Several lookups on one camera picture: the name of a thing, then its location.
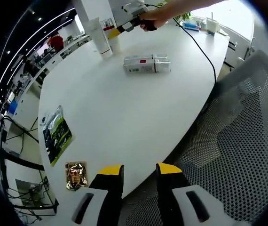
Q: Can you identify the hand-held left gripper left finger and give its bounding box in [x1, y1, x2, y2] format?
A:
[71, 164, 125, 226]

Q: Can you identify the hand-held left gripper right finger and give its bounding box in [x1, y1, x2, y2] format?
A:
[156, 162, 234, 226]

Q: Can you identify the red collar skincare bottle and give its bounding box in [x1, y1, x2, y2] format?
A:
[100, 18, 122, 53]

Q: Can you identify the large white skincare tube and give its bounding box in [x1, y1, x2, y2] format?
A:
[89, 17, 114, 60]

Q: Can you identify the gold foil sachet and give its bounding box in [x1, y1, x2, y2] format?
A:
[64, 161, 89, 192]

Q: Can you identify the green black foil packet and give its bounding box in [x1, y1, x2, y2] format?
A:
[41, 105, 74, 167]

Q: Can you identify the person's right hand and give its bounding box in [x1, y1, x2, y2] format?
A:
[139, 9, 171, 32]

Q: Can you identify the green potted plant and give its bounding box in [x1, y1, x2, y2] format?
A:
[174, 11, 194, 22]

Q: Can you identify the blue white packet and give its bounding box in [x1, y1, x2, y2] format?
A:
[182, 20, 201, 31]

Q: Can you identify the long white counter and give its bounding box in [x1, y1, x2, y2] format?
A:
[11, 35, 91, 111]

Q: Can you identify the white cup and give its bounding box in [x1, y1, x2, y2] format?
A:
[205, 11, 217, 36]

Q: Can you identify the grey mesh office chair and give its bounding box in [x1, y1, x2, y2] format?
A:
[122, 49, 268, 226]

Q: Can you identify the blue bin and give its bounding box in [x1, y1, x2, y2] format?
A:
[8, 100, 19, 114]

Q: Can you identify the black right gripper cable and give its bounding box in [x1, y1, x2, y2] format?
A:
[145, 3, 217, 83]

